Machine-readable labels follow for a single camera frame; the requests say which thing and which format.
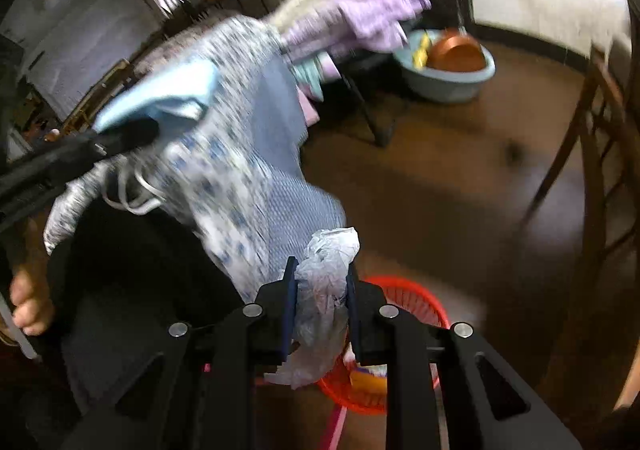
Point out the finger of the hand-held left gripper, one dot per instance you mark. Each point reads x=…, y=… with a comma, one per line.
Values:
x=125, y=136

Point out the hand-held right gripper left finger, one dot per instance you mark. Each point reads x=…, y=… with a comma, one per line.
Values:
x=287, y=310

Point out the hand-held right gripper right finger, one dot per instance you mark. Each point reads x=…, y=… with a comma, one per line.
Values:
x=352, y=310

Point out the blue face mask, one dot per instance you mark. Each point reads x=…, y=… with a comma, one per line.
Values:
x=165, y=93

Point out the white plastic bag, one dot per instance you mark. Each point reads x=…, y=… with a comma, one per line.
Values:
x=322, y=255

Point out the red plastic basket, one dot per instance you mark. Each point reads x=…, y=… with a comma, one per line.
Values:
x=415, y=295

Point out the person's left hand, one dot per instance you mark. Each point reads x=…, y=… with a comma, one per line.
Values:
x=32, y=300

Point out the pink plastic stick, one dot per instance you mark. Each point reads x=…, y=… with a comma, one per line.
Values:
x=337, y=430

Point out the blue plastic basin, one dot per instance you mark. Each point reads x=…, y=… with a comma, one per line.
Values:
x=450, y=80

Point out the yellow plastic item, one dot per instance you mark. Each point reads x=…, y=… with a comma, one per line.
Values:
x=420, y=53

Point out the brown wooden chair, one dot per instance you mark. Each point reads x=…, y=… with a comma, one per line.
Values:
x=595, y=130

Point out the white wall sheet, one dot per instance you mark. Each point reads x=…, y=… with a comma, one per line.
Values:
x=75, y=30

